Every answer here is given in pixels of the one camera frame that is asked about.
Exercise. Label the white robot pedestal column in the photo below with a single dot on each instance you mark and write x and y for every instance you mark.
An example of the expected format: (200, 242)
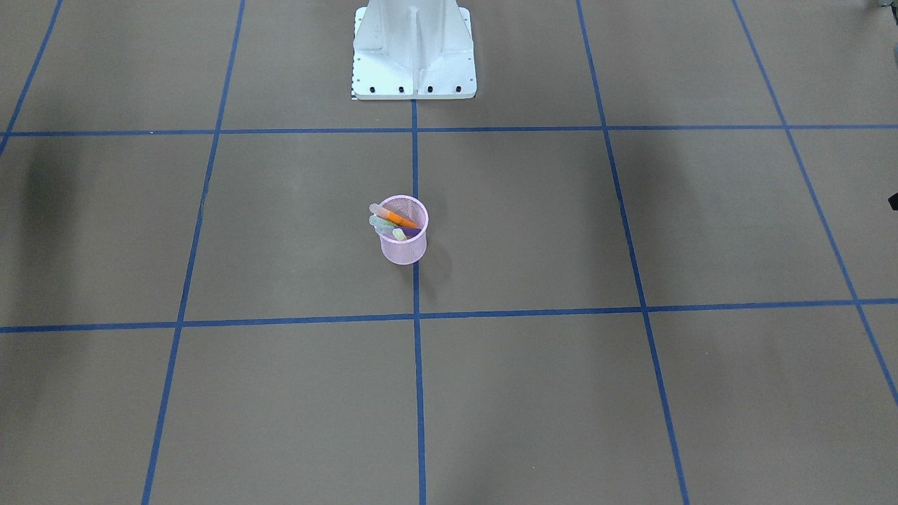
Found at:
(413, 50)

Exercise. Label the green highlighter pen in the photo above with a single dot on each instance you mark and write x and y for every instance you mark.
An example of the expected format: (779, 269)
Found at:
(378, 222)

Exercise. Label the yellow highlighter pen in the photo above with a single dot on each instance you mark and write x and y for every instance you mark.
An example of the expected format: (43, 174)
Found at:
(398, 234)

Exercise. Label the orange highlighter pen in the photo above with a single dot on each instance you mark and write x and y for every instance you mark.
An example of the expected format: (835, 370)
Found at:
(390, 216)

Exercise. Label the purple marker pen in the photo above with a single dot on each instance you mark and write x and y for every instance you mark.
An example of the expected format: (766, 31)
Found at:
(411, 232)

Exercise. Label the pink mesh pen holder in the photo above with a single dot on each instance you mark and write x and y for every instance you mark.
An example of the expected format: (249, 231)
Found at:
(413, 249)

